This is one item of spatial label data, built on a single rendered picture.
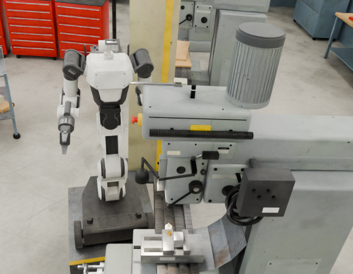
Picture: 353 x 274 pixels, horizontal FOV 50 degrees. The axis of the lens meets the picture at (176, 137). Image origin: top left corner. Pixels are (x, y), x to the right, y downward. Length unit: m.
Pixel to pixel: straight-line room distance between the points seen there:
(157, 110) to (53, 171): 2.81
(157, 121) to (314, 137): 0.73
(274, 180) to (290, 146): 0.30
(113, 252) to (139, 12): 1.94
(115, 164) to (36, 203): 1.53
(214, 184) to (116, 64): 0.94
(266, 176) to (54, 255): 2.32
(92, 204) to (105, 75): 1.14
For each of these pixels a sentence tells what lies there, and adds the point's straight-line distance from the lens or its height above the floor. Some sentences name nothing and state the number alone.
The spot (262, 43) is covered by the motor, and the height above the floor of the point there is 2.19.
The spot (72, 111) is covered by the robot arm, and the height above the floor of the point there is 1.54.
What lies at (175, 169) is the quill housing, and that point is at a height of 1.55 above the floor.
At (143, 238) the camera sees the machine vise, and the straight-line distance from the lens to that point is 2.22.
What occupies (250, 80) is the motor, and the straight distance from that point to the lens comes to 1.60.
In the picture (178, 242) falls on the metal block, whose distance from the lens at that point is 2.15.
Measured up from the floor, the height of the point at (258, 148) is 1.69.
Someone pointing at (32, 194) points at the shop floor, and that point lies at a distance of 4.04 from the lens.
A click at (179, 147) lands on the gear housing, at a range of 1.69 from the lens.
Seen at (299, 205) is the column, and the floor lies 1.45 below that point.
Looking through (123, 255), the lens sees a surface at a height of 0.73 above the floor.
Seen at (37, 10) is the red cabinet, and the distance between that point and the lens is 6.55.
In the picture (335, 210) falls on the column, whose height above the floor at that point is 1.42.
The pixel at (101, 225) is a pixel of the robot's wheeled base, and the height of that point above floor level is 0.59.
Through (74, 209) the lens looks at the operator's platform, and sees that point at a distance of 3.25.
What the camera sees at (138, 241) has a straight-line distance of 2.41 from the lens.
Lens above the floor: 2.68
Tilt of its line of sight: 34 degrees down
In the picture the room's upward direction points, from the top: 6 degrees clockwise
